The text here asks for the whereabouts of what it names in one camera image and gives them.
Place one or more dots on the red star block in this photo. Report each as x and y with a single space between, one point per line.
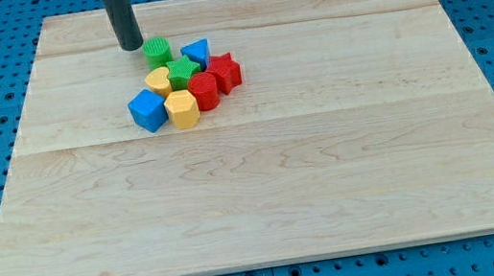
227 72

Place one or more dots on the green star block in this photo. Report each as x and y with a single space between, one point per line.
181 71

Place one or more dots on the light wooden board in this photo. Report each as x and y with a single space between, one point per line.
359 126

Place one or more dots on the red cylinder block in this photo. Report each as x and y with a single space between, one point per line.
203 86

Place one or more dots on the blue triangle block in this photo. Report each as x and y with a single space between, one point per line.
198 52

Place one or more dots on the yellow heart block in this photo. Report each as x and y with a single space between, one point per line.
157 81

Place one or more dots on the blue cube block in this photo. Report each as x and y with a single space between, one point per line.
148 111

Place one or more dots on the green cylinder block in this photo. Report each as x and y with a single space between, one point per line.
157 52

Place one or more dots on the yellow hexagon block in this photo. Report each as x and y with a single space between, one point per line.
182 109

